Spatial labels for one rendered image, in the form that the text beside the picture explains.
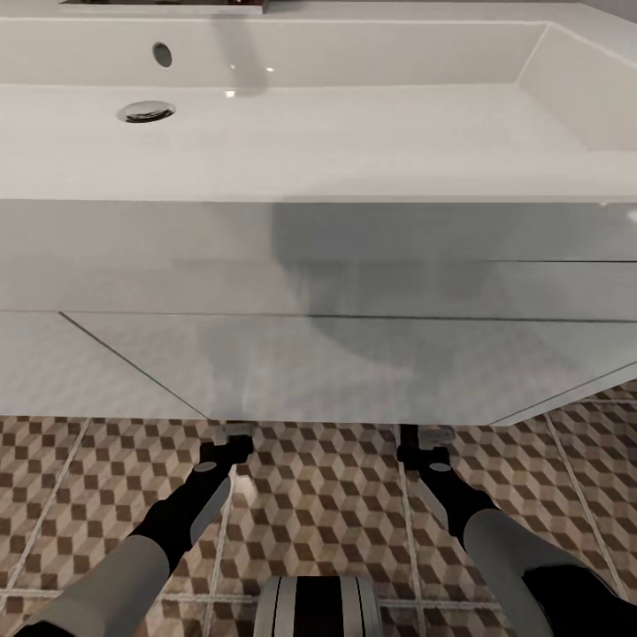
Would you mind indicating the robot trunk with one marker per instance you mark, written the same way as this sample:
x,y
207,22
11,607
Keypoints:
x,y
318,606

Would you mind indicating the furniture sink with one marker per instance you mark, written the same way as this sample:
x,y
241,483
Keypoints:
x,y
348,212

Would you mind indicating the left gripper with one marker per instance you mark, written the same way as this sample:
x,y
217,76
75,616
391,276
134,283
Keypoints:
x,y
237,451

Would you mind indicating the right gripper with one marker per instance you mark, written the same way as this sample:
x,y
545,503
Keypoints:
x,y
412,457

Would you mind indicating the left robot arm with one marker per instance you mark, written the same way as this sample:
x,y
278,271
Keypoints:
x,y
113,598

